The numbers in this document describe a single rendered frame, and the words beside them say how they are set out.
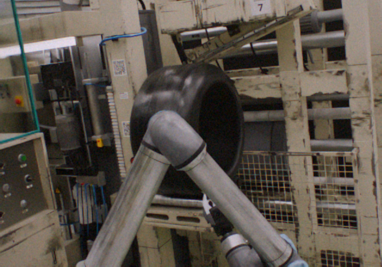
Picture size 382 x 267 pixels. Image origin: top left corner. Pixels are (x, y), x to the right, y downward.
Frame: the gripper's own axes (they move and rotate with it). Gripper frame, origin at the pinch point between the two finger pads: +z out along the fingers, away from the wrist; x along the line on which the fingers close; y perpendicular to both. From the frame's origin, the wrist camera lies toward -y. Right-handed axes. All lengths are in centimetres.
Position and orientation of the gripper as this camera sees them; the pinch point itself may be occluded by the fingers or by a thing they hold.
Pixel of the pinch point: (206, 195)
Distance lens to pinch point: 180.5
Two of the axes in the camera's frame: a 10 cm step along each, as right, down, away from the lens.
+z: -3.9, -6.5, 6.5
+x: 8.8, -4.7, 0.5
